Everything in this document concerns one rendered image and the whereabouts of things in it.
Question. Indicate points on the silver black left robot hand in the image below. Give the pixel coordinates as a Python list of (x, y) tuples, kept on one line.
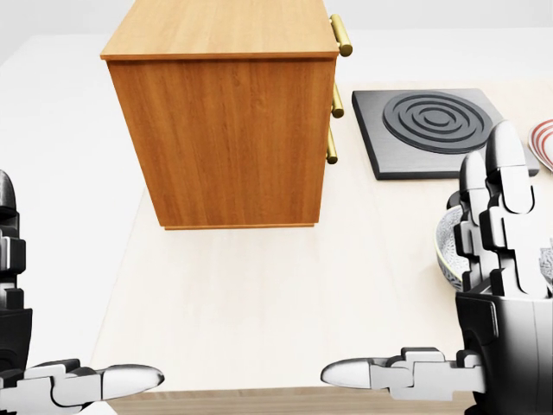
[(26, 346)]

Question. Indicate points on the wooden cabinet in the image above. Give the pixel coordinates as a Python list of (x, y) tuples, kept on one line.
[(224, 138)]

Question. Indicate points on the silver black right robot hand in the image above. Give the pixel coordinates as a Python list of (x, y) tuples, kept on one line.
[(501, 276)]

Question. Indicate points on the patterned grey white bowl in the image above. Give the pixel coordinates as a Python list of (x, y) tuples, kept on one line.
[(448, 250)]

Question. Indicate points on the flat dark stove plate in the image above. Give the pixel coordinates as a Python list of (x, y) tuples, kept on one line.
[(415, 129)]

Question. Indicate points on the plate with red rings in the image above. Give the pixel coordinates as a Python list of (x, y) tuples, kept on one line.
[(543, 139)]

